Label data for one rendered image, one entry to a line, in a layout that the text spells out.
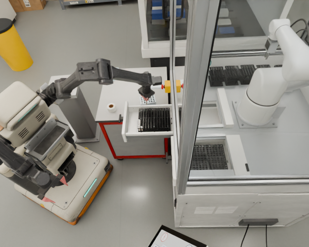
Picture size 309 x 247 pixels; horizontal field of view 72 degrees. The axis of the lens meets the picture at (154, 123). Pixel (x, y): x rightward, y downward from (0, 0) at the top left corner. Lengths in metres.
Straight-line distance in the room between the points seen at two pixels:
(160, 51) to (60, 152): 1.23
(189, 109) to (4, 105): 0.90
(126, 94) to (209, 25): 1.50
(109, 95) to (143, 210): 1.10
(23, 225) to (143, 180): 1.17
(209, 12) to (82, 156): 1.92
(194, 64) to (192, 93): 0.09
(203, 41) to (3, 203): 2.50
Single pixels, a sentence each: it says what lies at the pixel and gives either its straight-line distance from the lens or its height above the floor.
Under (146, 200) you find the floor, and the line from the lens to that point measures 2.17.
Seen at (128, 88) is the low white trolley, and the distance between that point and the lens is 1.91.
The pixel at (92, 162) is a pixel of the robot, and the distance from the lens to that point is 2.11.
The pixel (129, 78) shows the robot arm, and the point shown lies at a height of 1.34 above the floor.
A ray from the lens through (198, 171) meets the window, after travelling 0.97.
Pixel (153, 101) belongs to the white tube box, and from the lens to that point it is 1.73.
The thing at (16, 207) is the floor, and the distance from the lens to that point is 2.60.
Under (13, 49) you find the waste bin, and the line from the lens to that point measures 3.80.
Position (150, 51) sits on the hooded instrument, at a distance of 2.09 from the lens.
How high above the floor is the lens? 2.07
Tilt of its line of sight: 53 degrees down
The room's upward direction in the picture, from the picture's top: 5 degrees counter-clockwise
